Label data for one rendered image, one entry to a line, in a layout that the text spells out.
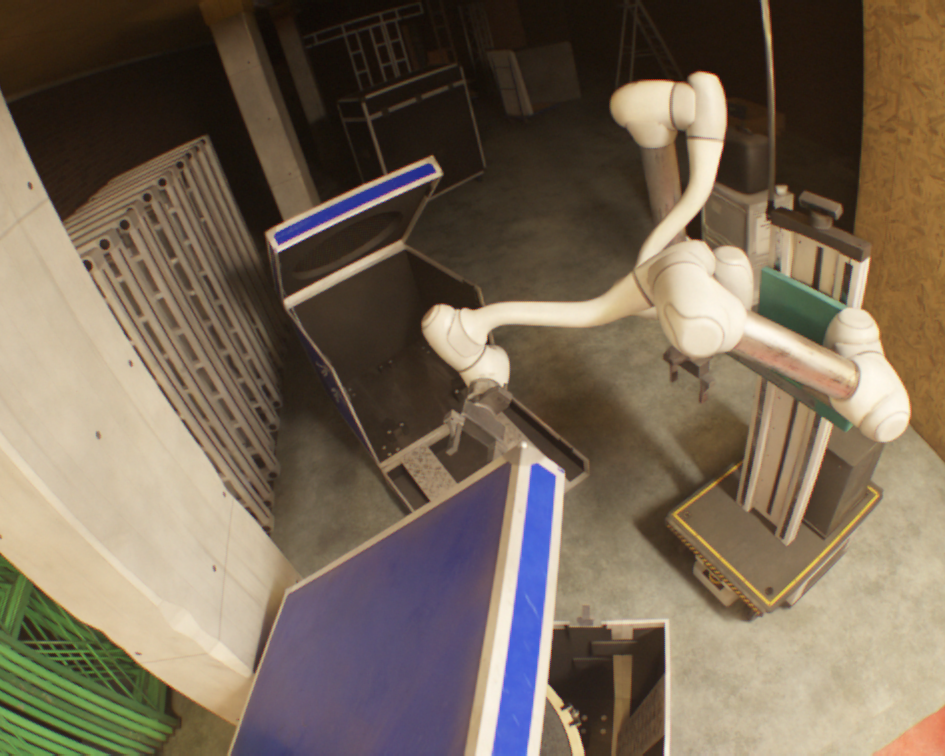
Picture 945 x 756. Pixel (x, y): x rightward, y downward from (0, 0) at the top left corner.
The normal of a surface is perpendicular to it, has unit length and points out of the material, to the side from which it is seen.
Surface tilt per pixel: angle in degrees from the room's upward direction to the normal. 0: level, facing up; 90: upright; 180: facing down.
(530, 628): 52
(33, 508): 90
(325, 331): 90
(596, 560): 0
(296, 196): 90
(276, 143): 90
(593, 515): 0
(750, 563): 0
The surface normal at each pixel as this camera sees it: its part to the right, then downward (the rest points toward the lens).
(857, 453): -0.22, -0.76
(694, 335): -0.20, 0.62
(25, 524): 0.20, 0.58
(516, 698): 0.63, -0.52
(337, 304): 0.53, 0.44
